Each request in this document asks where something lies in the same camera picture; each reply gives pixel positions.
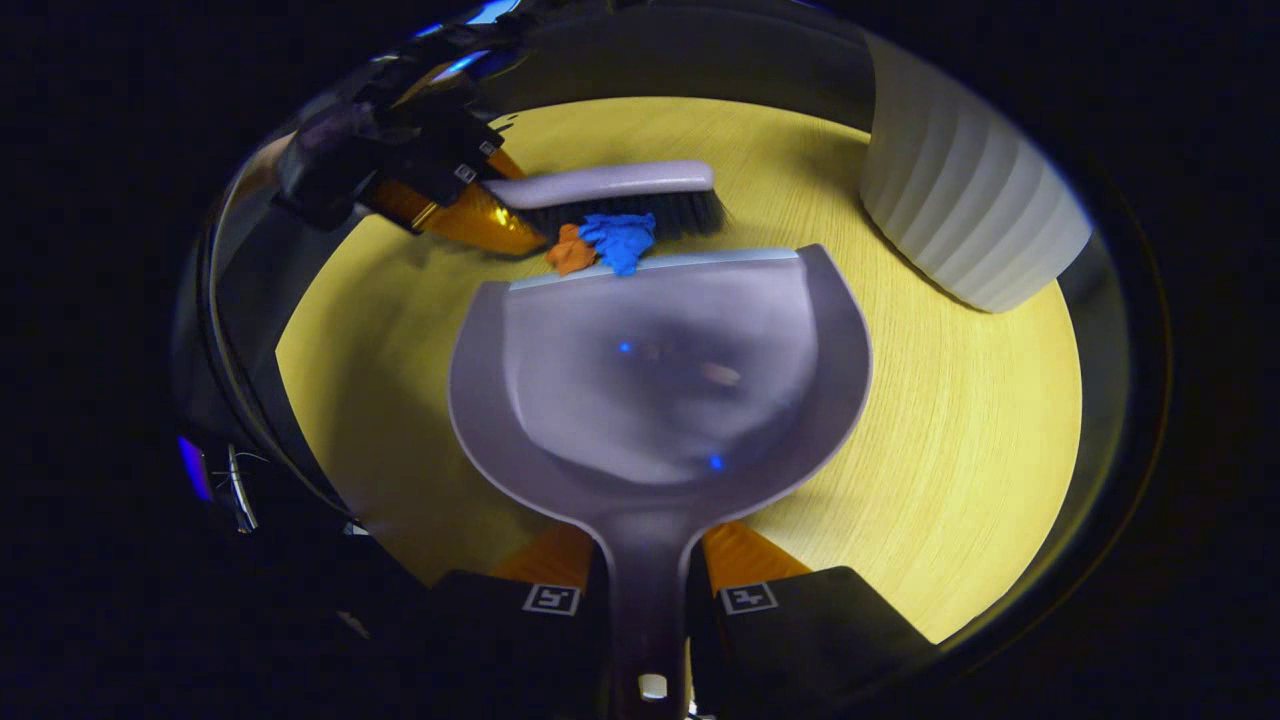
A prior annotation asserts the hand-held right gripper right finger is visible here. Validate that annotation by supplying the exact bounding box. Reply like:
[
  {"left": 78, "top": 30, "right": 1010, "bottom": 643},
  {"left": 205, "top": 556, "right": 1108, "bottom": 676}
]
[{"left": 688, "top": 520, "right": 941, "bottom": 720}]

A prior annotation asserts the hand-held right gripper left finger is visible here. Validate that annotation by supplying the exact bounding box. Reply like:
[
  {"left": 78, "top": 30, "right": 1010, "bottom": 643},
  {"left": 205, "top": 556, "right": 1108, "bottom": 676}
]
[{"left": 420, "top": 522, "right": 613, "bottom": 720}]

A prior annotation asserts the orange paper scrap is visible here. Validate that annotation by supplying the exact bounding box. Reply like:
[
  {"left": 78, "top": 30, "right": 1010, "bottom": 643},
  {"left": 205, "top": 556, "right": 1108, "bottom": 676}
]
[{"left": 545, "top": 224, "right": 598, "bottom": 277}]

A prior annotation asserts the small pink broom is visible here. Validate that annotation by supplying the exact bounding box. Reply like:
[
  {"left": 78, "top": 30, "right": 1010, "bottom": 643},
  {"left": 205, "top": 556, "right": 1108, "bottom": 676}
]
[{"left": 483, "top": 160, "right": 728, "bottom": 243}]

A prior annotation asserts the blue paper scrap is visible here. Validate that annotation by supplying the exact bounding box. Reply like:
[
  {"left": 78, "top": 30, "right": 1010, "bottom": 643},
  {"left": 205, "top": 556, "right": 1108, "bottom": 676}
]
[{"left": 578, "top": 212, "right": 658, "bottom": 277}]

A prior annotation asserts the pink dustpan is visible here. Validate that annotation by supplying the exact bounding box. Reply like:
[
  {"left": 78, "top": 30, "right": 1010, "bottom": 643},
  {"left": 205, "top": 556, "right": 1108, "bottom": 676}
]
[{"left": 447, "top": 243, "right": 873, "bottom": 720}]

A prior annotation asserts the white ribbed garbage bin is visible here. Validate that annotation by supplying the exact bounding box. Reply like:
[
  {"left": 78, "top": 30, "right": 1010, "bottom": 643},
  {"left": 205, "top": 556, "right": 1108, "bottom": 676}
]
[{"left": 859, "top": 35, "right": 1093, "bottom": 314}]

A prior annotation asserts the wooden desktop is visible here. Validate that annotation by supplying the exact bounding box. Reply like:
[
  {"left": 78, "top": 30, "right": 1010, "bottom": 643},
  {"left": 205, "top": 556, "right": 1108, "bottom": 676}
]
[{"left": 275, "top": 97, "right": 1084, "bottom": 644}]

